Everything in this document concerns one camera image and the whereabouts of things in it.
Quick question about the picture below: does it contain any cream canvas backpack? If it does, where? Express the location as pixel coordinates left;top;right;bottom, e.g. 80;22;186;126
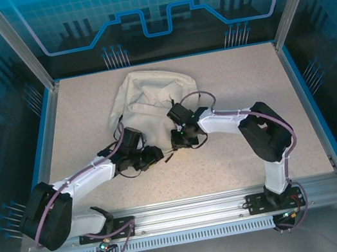
99;60;211;172

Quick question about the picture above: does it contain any blue table edge strip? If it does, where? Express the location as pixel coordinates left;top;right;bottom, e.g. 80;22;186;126
2;86;78;232
50;38;277;83
280;37;337;183

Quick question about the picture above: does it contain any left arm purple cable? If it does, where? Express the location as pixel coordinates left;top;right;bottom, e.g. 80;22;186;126
16;121;147;252

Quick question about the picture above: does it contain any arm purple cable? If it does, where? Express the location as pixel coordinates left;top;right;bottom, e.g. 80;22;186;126
178;75;314;248
16;121;147;252

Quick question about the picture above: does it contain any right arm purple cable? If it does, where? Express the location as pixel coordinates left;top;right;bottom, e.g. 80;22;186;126
178;75;314;248

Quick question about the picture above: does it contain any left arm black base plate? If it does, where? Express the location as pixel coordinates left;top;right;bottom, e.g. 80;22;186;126
77;215;139;246

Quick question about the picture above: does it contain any aluminium mounting rail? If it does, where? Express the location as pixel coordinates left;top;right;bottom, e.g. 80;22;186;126
19;170;337;252

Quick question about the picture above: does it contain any aluminium side rail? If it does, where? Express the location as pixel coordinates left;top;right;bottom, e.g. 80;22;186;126
7;81;85;231
272;34;337;183

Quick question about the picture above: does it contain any slotted grey cable duct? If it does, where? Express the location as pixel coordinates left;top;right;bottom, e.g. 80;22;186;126
67;215;277;252

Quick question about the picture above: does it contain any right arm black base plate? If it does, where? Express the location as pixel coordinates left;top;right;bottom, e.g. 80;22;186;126
244;185;307;216

